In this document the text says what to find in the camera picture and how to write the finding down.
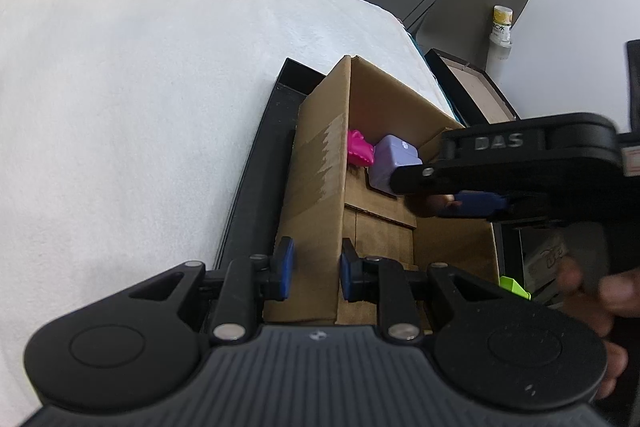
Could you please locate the black tray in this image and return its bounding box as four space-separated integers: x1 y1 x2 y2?
211 56 524 298

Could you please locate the person's right hand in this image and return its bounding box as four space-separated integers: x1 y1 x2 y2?
555 256 639 400

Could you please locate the magenta hooded toy figure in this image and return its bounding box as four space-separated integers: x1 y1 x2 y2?
346 129 375 168

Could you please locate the black framed wooden board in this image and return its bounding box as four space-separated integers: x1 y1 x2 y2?
424 49 520 127

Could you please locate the lavender block toy figure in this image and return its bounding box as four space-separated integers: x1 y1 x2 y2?
369 134 422 196

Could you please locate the green plastic cube box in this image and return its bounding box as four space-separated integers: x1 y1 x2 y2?
499 275 532 300

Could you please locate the brown-haired girl toy figure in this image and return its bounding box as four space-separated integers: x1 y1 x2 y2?
425 195 462 217

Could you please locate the brown cardboard box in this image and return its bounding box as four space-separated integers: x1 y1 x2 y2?
265 56 499 325

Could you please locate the stack of paper cups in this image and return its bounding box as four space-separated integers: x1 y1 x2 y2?
487 5 514 62

